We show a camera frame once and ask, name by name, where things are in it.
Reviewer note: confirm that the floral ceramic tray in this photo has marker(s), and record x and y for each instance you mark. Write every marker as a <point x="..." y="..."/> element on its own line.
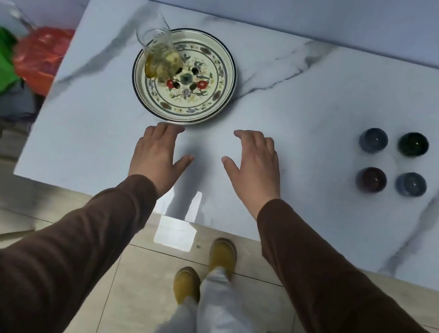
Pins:
<point x="196" y="100"/>

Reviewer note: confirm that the orange plastic bag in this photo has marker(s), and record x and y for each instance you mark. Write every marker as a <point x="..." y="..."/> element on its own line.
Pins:
<point x="40" y="60"/>

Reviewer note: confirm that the person's right hand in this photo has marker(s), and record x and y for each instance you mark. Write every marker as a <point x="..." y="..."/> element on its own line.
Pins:
<point x="259" y="173"/>

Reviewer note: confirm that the person's left yellow shoe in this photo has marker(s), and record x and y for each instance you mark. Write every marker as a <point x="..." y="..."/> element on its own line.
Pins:
<point x="187" y="283"/>

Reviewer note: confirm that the clear plastic wrap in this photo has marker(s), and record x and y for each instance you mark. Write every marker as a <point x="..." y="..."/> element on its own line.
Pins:
<point x="10" y="9"/>

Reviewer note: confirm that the white marble table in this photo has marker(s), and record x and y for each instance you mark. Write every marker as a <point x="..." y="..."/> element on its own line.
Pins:
<point x="302" y="183"/>

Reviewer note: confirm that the grey cloth bag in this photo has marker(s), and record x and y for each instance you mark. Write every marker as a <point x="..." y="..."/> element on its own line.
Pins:
<point x="14" y="105"/>

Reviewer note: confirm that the person's left forearm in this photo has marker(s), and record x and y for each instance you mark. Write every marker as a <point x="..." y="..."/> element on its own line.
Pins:
<point x="48" y="271"/>

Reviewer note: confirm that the dark blue teacup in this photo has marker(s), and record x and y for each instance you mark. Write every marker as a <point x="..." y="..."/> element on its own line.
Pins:
<point x="373" y="140"/>

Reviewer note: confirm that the person's left hand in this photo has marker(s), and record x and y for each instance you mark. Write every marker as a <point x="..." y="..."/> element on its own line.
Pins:
<point x="154" y="159"/>

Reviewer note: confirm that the dark green teacup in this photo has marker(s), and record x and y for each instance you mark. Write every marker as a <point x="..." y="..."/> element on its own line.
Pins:
<point x="413" y="144"/>

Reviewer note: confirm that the glass tea pitcher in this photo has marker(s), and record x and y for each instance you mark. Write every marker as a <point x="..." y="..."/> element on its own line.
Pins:
<point x="161" y="60"/>

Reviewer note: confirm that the maroon teacup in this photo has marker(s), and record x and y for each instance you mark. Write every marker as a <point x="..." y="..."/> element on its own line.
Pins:
<point x="371" y="179"/>

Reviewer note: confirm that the person's right yellow shoe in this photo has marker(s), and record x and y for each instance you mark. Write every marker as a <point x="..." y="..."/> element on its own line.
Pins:
<point x="223" y="255"/>

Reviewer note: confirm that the person's right forearm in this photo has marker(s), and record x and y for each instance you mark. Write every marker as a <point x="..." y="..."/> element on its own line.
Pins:
<point x="345" y="310"/>

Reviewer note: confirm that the person's yellow shoe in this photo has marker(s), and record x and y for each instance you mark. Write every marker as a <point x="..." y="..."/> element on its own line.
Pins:
<point x="223" y="255"/>
<point x="187" y="283"/>

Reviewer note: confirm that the person's right leg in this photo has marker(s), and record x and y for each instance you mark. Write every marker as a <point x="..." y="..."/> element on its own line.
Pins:
<point x="223" y="322"/>

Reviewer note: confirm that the light blue teacup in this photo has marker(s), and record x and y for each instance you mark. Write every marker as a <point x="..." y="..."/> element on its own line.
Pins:
<point x="411" y="184"/>

